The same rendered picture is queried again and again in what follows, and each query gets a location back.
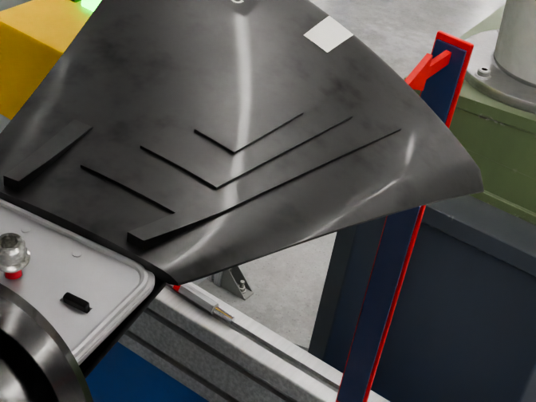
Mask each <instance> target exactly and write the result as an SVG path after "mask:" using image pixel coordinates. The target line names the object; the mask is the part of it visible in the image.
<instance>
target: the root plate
mask: <svg viewBox="0 0 536 402"><path fill-rule="evenodd" d="M5 233H15V234H18V235H21V236H22V237H23V238H24V240H25V243H26V248H27V249H28V250H29V252H30V262H29V264H28V265H27V266H26V267H24V268H23V269H22V276H21V277H20V278H18V279H14V280H11V279H8V278H5V272H2V271H0V283H1V284H2V285H4V286H6V287H7V288H9V289H11V290H13V291H14V292H15V293H16V294H18V295H19V296H21V297H22V298H24V299H25V300H26V301H28V302H29V303H30V304H31V305H32V306H33V307H34V308H35V309H37V310H38V311H39V312H40V313H41V314H42V315H43V316H44V317H45V318H46V319H47V321H48V322H49V323H50V324H51V325H52V326H53V327H54V328H55V329H56V331H57V332H58V333H59V334H60V336H61V337H62V339H63V340H64V342H65V343H66V344H67V345H68V347H69V349H70V351H71V352H72V354H73V355H74V357H75V359H76V361H77V363H78V364H79V365H80V364H81V363H82V362H83V361H84V360H85V359H86V358H87V357H88V356H89V355H90V354H91V353H92V352H93V351H94V350H95V349H96V348H97V347H98V346H99V345H100V344H101V343H102V342H103V341H104V340H105V339H106V338H107V337H108V336H109V335H110V334H111V333H112V332H113V331H114V330H115V329H116V328H117V327H118V326H119V325H120V323H121V322H122V321H123V320H124V319H125V318H126V317H127V316H128V315H129V314H130V313H131V312H132V311H133V310H134V309H135V308H136V307H137V306H138V305H139V304H140V303H141V302H142V301H143V300H144V299H145V298H146V297H147V296H148V295H149V294H150V293H151V292H152V291H153V289H154V285H155V275H154V274H153V273H152V272H150V271H148V270H146V269H144V267H143V266H142V265H141V264H139V263H138V262H135V261H134V260H132V259H130V258H127V257H125V256H123V255H122V254H118V253H117V252H115V251H113V250H110V249H108V248H106V247H104V246H102V245H100V244H97V243H95V242H93V241H91V240H89V239H86V238H84V237H82V236H80V235H78V234H75V233H73V232H72V231H69V230H67V229H65V228H63V227H60V226H58V225H57V224H55V223H51V222H50V221H48V220H46V219H43V218H41V217H39V216H37V215H35V214H33V213H30V212H28V211H26V210H24V209H22V208H20V207H17V206H15V205H13V204H12V203H8V202H7V201H5V200H3V199H0V235H3V234H5ZM67 292H69V293H71V294H73V295H75V296H78V297H79V298H82V299H84V300H86V301H87V302H89V308H90V311H89V312H88V313H84V312H82V311H80V310H79V309H76V308H74V307H72V306H71V305H68V304H66V303H64V302H63V296H64V294H65V293H67Z"/></svg>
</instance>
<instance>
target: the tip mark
mask: <svg viewBox="0 0 536 402"><path fill-rule="evenodd" d="M304 36H305V37H307V38H308V39H309V40H311V41H312V42H314V43H315V44H316V45H318V46H319V47H321V48H322V49H323V50H324V51H326V52H327V53H328V52H329V51H330V50H332V49H333V48H335V47H336V46H338V45H340V44H341V43H342V42H343V41H345V40H346V39H348V38H349V37H351V36H353V34H352V33H351V32H349V31H348V30H347V29H346V28H345V27H344V26H342V25H341V24H340V23H339V22H337V21H336V20H334V19H333V18H331V17H330V16H328V17H327V18H325V19H324V20H323V21H321V22H320V23H318V24H317V25H316V26H314V27H313V28H312V29H311V30H310V31H308V32H307V33H305V34H304Z"/></svg>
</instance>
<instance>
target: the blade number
mask: <svg viewBox="0 0 536 402"><path fill-rule="evenodd" d="M217 1H219V2H221V3H222V4H224V5H226V6H229V7H230V8H231V9H233V10H235V11H237V12H239V13H240V14H242V15H244V16H245V15H246V14H247V13H248V12H249V11H251V10H252V9H253V8H254V7H255V6H256V5H257V4H258V3H260V1H261V0H217Z"/></svg>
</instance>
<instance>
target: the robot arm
mask: <svg viewBox="0 0 536 402"><path fill-rule="evenodd" d="M464 41H468V42H470V43H472V44H474V48H473V51H472V54H471V59H470V61H469V64H468V67H467V71H466V75H465V78H464V79H465V80H466V81H467V82H468V83H469V84H470V85H472V86H473V87H474V88H476V89H477V90H479V91H480V92H481V93H484V94H485V95H487V96H489V97H490V98H492V99H495V100H497V101H499V102H501V103H503V104H506V105H509V106H511V107H514V108H517V109H520V110H522V111H526V112H531V113H534V114H536V0H506V3H505V7H504V11H503V14H502V21H501V25H500V28H499V30H488V31H484V32H481V33H477V34H475V35H472V36H470V37H469V38H467V39H466V40H464Z"/></svg>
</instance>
